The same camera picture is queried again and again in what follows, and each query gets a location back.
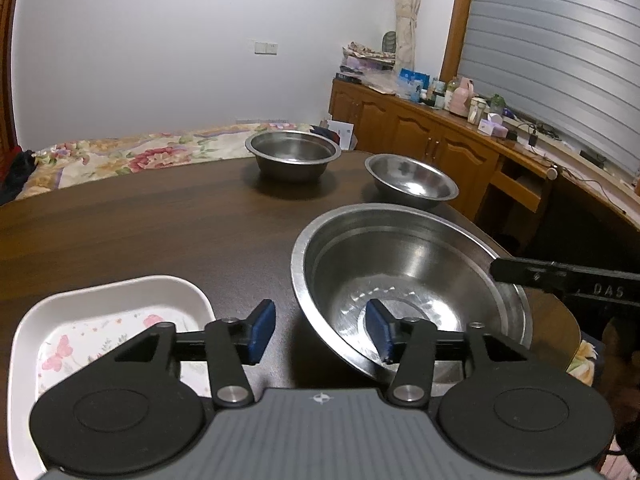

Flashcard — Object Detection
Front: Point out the large steel bowl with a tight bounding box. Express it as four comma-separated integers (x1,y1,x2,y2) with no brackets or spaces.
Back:
291,203,533,382

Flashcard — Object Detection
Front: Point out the medium steel bowl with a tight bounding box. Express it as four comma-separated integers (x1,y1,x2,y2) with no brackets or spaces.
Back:
364,154,459,209

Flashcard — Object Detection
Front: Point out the floral tray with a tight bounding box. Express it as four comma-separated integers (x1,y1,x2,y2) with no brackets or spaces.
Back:
6,275,215,479

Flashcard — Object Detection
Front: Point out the wooden sideboard cabinet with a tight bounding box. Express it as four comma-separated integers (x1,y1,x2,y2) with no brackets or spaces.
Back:
329,78,639,246

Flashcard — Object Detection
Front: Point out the purple tissue box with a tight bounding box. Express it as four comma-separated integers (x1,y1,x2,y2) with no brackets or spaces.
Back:
477,113,509,139

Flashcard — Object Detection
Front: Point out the pink thermos jug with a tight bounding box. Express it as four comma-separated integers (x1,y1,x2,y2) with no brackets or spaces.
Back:
449,77,474,118

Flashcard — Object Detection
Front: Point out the white paper box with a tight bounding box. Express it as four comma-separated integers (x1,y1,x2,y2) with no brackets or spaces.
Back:
328,120,357,151

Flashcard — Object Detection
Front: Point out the window blind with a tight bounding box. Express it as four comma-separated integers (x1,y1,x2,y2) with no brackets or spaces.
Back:
458,0,639,174

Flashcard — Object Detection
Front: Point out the floral bedspread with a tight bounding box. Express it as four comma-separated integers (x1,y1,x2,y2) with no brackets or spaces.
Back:
17,122,311,200

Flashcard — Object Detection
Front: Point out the blue box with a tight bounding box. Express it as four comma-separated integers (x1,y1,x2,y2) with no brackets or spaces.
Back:
399,68,430,89

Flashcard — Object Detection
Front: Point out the dark blue blanket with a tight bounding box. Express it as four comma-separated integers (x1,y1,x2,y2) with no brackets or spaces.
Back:
0,150,37,206

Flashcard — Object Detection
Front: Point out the stack of folded cloths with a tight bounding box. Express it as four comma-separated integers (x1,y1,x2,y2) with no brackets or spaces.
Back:
341,41,396,72

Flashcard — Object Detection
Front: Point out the beige curtain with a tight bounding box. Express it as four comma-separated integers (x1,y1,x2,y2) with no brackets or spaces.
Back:
395,0,422,73

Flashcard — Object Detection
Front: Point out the wall switch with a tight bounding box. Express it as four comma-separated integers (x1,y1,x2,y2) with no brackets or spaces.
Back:
254,41,278,55

